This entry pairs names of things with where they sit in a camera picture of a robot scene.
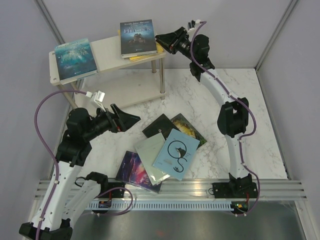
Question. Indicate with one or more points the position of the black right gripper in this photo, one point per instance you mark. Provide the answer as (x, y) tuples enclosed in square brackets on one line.
[(170, 41)]

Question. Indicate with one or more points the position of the white two-tier shelf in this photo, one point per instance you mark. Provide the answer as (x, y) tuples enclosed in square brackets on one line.
[(124, 82)]

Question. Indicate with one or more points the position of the green forest Alice book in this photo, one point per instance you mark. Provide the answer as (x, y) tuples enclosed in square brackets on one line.
[(187, 128)]

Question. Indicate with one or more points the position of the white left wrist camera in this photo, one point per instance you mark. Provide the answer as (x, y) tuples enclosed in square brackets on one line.
[(96, 99)]

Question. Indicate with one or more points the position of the dark blue Wuthering Heights book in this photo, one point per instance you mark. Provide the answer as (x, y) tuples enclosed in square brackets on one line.
[(139, 25)]

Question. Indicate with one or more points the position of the yellow book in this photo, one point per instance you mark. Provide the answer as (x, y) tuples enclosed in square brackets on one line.
[(147, 56)]

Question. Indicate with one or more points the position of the black folder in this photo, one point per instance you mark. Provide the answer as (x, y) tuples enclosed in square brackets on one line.
[(161, 125)]

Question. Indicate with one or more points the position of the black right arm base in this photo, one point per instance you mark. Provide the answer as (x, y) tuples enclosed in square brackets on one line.
[(225, 190)]

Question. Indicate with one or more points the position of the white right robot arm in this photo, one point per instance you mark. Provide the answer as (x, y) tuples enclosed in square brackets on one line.
[(233, 117)]

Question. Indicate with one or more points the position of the teal ocean cover book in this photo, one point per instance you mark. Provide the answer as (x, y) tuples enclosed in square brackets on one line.
[(75, 60)]

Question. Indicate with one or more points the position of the light blue Hemingway book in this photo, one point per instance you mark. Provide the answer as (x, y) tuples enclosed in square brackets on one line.
[(177, 154)]

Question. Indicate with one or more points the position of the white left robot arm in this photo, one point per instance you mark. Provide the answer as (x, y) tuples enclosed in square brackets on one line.
[(56, 216)]

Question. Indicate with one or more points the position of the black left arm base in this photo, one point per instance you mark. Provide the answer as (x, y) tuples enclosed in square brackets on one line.
[(116, 193)]

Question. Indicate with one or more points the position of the pale green file folder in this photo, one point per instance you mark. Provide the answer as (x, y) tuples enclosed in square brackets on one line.
[(148, 150)]

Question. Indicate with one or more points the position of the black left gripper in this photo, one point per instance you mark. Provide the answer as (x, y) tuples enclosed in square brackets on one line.
[(125, 120)]

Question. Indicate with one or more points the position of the white slotted cable duct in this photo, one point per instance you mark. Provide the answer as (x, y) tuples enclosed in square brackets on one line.
[(153, 205)]

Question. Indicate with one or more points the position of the purple nebula cover book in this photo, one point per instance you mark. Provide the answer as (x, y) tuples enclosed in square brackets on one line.
[(132, 171)]

